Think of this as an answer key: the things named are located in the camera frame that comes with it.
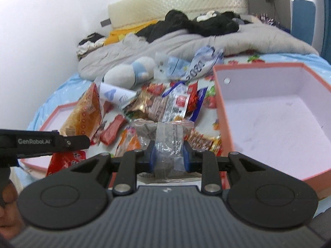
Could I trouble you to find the red orange snack packet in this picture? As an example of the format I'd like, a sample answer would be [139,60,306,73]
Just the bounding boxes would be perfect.
[46,151,86,176]

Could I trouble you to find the large orange snack bag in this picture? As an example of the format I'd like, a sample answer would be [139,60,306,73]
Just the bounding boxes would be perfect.
[59,82,103,140]

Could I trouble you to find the orange jelly snack packet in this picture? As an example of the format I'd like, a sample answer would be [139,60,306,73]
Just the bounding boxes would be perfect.
[114,126,141,157]

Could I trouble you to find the clear zip bag dark snack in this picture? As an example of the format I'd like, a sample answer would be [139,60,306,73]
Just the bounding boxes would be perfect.
[132,119,194,182]

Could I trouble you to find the person's left hand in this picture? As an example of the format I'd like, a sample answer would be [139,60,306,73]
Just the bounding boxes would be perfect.
[0,180,25,240]

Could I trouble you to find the floral bed sheet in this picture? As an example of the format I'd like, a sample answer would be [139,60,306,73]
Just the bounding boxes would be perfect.
[10,53,330,192]

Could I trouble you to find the red candy bar wrapper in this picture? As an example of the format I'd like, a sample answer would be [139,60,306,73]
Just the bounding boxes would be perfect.
[100,114,127,145]

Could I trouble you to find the white spray can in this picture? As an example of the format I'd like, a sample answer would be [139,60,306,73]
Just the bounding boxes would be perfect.
[99,82,137,106]

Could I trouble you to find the gold brown snack packet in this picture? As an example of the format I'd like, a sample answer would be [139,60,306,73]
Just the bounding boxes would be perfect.
[124,91,153,119]

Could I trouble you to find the white blue plush toy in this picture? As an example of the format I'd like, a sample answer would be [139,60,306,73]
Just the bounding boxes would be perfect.
[103,57,156,89]

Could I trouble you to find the brown biscuit packet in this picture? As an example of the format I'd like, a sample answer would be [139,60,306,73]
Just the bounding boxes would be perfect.
[186,130,223,156]

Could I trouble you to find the silver red snack packet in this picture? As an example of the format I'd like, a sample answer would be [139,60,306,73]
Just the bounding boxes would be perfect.
[146,93,190,122]

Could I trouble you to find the clothes on nightstand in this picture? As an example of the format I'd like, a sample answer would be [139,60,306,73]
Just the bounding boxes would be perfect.
[76,32,106,57]

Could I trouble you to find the yellow pillow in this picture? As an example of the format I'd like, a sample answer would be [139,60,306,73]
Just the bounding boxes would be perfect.
[104,20,158,46]

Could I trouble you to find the light blue plastic bag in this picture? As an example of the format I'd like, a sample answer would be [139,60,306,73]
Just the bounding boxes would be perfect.
[154,53,190,81]

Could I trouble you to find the blue wrapper snack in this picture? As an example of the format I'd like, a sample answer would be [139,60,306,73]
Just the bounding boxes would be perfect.
[185,82,207,122]

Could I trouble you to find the crumpled blue white bag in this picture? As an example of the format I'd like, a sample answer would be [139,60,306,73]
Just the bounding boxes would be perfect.
[181,45,225,81]

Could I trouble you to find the grey quilt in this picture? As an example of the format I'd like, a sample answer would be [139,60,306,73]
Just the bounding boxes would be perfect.
[77,24,317,81]

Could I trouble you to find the black clothes pile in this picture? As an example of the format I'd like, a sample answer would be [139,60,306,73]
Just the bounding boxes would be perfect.
[136,10,240,43]

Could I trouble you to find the blue chair back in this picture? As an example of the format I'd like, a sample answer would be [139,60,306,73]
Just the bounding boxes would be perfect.
[291,0,316,45]

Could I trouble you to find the cream padded headboard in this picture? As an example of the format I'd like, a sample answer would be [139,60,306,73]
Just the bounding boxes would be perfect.
[108,0,248,29]

